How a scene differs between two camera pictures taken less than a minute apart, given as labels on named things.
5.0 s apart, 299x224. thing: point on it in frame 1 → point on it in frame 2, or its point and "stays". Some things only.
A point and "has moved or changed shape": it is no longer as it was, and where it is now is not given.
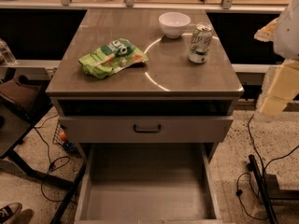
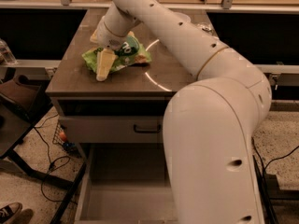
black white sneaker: (9, 211) stays
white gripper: (288, 34) → (107, 36)
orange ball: (63, 136) stays
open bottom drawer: (150, 183) stays
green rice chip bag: (116, 55) has moved or changed shape
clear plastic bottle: (7, 57) stays
